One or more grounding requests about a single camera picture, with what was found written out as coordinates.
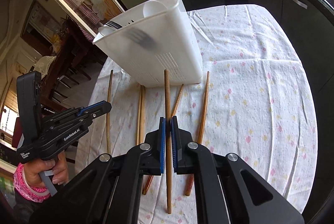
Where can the left hand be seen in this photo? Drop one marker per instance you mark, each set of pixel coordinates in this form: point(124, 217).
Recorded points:
point(59, 168)

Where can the dark wooden chopstick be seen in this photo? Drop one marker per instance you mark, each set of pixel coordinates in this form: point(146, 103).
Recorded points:
point(168, 143)

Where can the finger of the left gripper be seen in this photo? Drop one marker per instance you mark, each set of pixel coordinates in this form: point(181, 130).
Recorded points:
point(99, 109)

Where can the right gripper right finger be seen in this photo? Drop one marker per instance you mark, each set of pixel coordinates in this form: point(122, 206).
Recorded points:
point(227, 189)

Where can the white plastic utensil holder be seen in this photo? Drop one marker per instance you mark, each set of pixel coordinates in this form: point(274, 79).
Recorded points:
point(177, 47)

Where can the black plastic fork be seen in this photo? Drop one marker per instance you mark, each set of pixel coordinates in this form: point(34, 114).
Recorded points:
point(130, 36)

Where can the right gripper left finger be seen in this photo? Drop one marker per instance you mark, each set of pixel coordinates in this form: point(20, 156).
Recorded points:
point(108, 190)

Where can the wooden dining table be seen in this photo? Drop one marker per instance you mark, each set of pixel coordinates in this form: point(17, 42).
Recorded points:
point(74, 53)

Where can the red checkered apron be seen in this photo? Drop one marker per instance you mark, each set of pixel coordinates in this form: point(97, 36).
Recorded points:
point(83, 8)

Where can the white floral tablecloth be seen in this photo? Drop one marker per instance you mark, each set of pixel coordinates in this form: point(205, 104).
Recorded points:
point(260, 107)

